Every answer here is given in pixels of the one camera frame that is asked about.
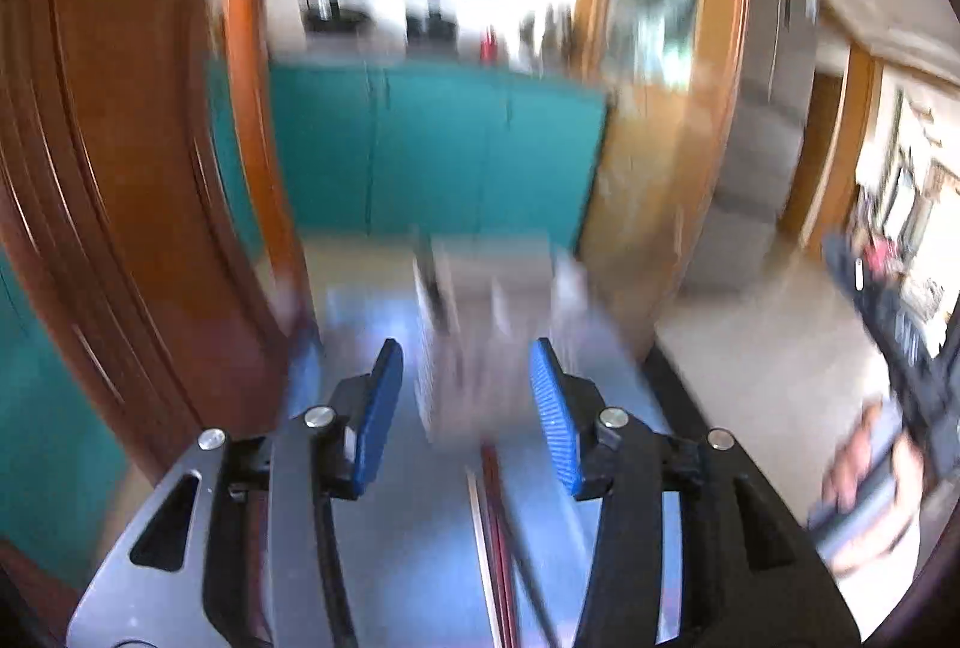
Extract white plastic utensil basket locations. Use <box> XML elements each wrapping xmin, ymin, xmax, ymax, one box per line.
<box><xmin>411</xmin><ymin>231</ymin><xmax>595</xmax><ymax>448</ymax></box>

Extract dark brown chopstick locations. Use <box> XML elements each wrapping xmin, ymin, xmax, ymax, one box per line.
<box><xmin>495</xmin><ymin>496</ymin><xmax>562</xmax><ymax>648</ymax></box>
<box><xmin>478</xmin><ymin>444</ymin><xmax>522</xmax><ymax>648</ymax></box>

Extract person's right hand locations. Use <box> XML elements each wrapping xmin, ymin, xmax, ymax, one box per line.
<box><xmin>820</xmin><ymin>399</ymin><xmax>925</xmax><ymax>575</ymax></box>

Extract wood framed glass sliding door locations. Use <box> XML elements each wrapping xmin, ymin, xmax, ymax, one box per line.
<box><xmin>576</xmin><ymin>0</ymin><xmax>753</xmax><ymax>338</ymax></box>

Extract brown wooden door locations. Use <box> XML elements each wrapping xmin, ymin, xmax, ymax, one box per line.
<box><xmin>780</xmin><ymin>46</ymin><xmax>880</xmax><ymax>248</ymax></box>

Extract blue plaid cloth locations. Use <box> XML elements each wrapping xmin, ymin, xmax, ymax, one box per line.
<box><xmin>281</xmin><ymin>284</ymin><xmax>685</xmax><ymax>648</ymax></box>

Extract silver refrigerator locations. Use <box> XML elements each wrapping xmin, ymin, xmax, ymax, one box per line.
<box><xmin>688</xmin><ymin>0</ymin><xmax>824</xmax><ymax>290</ymax></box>

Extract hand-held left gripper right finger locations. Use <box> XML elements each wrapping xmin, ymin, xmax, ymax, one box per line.
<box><xmin>528</xmin><ymin>338</ymin><xmax>861</xmax><ymax>648</ymax></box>

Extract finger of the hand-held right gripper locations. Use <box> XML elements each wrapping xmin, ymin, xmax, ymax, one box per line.
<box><xmin>820</xmin><ymin>232</ymin><xmax>875</xmax><ymax>319</ymax></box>

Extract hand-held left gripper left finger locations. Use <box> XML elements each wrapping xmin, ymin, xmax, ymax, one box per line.
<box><xmin>66</xmin><ymin>338</ymin><xmax>406</xmax><ymax>648</ymax></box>

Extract teal base cabinets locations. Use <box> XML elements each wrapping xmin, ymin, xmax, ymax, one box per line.
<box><xmin>0</xmin><ymin>55</ymin><xmax>610</xmax><ymax>593</ymax></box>

